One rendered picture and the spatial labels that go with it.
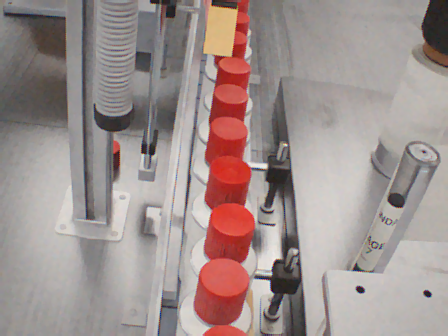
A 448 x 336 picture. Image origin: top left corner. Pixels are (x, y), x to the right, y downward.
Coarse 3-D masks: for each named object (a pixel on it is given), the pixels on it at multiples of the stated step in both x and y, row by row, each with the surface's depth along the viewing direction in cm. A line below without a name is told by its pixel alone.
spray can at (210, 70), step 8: (240, 40) 59; (232, 48) 59; (240, 48) 59; (216, 56) 60; (224, 56) 59; (232, 56) 59; (240, 56) 60; (208, 64) 62; (216, 64) 61; (208, 72) 61; (216, 72) 61; (208, 80) 61; (208, 88) 62; (200, 96) 65; (200, 104) 65; (200, 112) 65; (200, 120) 65; (192, 160) 70
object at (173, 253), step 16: (192, 64) 77; (192, 80) 74; (192, 96) 71; (192, 112) 69; (192, 128) 66; (176, 192) 58; (176, 208) 56; (176, 224) 55; (176, 240) 53; (176, 256) 52; (176, 272) 50; (176, 288) 49
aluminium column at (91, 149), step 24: (72, 0) 50; (96, 0) 50; (72, 24) 52; (96, 24) 51; (72, 48) 53; (96, 48) 53; (72, 72) 55; (72, 96) 57; (72, 120) 59; (72, 144) 61; (96, 144) 61; (72, 168) 64; (96, 168) 64; (72, 192) 66; (96, 192) 66; (96, 216) 69
